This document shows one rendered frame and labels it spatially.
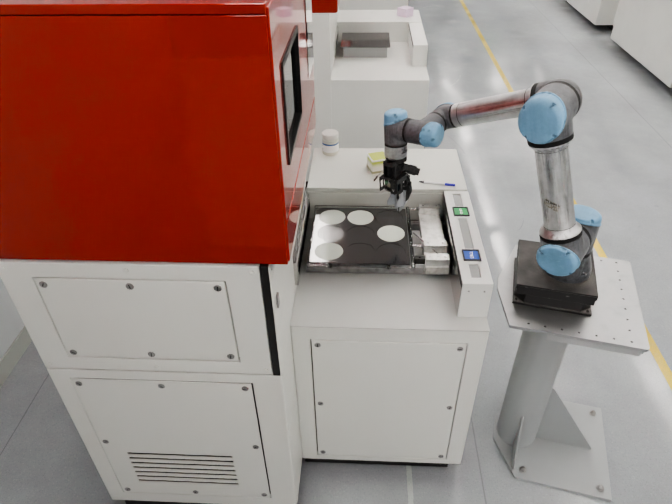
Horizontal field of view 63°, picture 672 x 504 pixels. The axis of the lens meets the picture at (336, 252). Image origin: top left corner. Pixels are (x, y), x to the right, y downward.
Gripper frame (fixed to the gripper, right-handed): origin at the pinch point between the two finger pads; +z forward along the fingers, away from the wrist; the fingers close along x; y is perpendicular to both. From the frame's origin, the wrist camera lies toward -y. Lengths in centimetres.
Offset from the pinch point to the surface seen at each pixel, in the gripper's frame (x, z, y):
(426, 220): 1.7, 12.9, -15.5
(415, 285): 14.3, 20.5, 13.3
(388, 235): -2.8, 10.8, 3.8
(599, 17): -110, 65, -644
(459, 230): 20.2, 6.7, -6.0
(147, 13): -1, -78, 81
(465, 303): 34.9, 16.5, 17.6
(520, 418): 50, 85, -7
